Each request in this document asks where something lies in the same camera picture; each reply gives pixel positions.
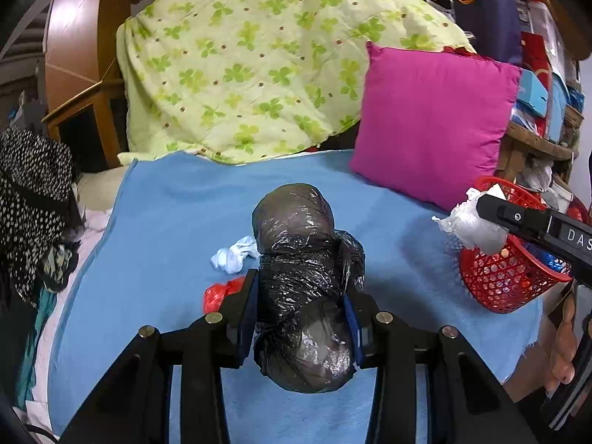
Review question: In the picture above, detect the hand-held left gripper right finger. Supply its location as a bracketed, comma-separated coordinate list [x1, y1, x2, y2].
[342, 287, 537, 444]

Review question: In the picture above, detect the red plastic bag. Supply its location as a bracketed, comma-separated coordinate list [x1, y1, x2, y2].
[203, 276, 246, 316]

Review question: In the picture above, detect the grey plastic bag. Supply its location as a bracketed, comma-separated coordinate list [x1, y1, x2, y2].
[522, 156, 556, 193]

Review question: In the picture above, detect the red plastic basket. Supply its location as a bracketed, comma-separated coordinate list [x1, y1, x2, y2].
[459, 176, 574, 314]

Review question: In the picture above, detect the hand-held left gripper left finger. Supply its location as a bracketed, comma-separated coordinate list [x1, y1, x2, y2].
[60, 268, 260, 444]

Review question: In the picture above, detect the blue box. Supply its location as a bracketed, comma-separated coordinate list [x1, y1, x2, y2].
[512, 69, 552, 119]

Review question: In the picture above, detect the black plastic bag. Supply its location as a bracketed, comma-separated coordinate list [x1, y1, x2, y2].
[252, 184, 366, 393]

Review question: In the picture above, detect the pale blue plastic bag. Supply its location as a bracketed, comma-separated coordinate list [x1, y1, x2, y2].
[211, 236, 261, 275]

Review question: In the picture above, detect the green clover print quilt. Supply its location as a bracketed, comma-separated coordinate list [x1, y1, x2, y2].
[115, 0, 477, 165]

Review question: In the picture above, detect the person's right hand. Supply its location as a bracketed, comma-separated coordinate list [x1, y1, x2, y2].
[545, 287, 580, 395]

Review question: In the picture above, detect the teal cloth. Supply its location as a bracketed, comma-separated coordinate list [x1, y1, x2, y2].
[17, 287, 57, 404]

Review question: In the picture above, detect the pink pillow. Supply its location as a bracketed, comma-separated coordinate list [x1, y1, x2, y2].
[349, 41, 523, 213]

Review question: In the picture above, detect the navy bag with orange handle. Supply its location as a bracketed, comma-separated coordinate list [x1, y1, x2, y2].
[451, 0, 524, 64]

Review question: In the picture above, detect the blue blanket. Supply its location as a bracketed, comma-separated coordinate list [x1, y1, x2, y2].
[46, 150, 544, 444]

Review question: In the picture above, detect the black white speckled garment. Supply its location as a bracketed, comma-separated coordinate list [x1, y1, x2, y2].
[0, 126, 87, 307]

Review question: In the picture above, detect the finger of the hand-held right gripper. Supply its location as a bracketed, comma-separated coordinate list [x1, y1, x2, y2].
[476, 193, 553, 242]

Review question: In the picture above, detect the wooden shelf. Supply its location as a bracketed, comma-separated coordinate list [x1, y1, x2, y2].
[497, 102, 584, 186]

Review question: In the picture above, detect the wooden side table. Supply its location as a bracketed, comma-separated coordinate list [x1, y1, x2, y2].
[43, 0, 136, 168]

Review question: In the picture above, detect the white plastic bag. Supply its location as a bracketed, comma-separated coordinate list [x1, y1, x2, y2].
[432, 184, 509, 255]

